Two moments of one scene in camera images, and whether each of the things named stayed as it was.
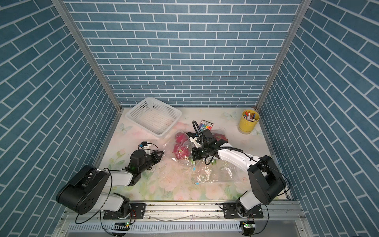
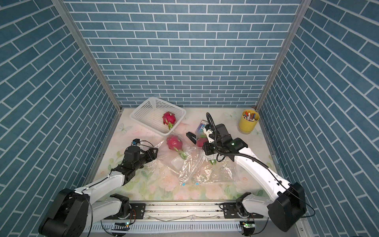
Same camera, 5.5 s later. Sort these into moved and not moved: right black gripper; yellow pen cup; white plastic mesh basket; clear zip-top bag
Moved: clear zip-top bag; right black gripper
Not moved: white plastic mesh basket; yellow pen cup
